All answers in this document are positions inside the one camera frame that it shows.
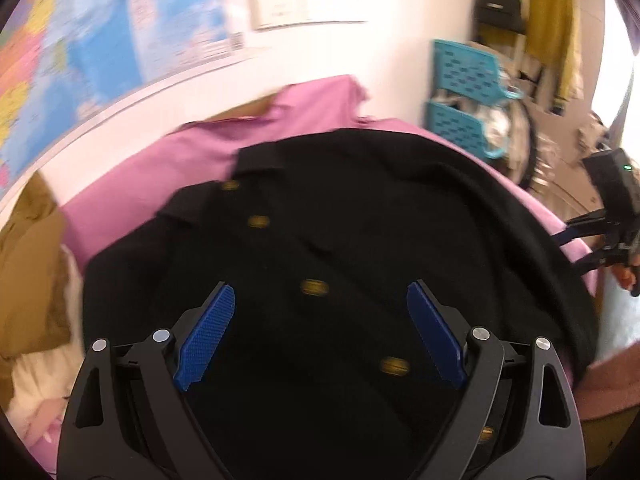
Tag black coat with gold buttons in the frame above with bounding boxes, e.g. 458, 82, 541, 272
82, 128, 600, 480

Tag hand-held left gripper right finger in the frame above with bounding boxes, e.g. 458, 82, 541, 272
406, 280, 586, 480

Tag blue plastic baskets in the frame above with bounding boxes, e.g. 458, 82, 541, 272
435, 72, 526, 148

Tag black handbag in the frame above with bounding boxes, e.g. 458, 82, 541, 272
472, 0, 529, 36

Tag brown crumpled garment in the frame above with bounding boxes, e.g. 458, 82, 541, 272
0, 172, 76, 376

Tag dusty pink cloth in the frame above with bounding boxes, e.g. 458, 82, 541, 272
574, 340, 640, 423

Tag person's right hand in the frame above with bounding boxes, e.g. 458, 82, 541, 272
614, 260, 640, 299

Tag pink bed sheet daisy print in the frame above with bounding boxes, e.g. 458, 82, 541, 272
30, 75, 601, 476

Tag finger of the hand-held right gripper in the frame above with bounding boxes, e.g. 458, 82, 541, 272
575, 242, 632, 277
552, 209, 612, 249

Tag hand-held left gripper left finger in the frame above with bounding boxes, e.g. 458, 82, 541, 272
56, 281, 236, 480

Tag mustard yellow hanging cardigan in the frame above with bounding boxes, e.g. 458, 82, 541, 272
481, 0, 585, 111

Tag colourful wall map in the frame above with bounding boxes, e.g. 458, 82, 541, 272
0, 0, 268, 201

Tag blue plastic basket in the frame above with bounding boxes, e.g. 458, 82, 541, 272
432, 39, 524, 104
425, 100, 507, 161

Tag dark wheel rim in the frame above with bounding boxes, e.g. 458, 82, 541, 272
507, 97, 540, 191

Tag white wall socket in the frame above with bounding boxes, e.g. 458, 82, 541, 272
250, 0, 310, 30
307, 0, 369, 25

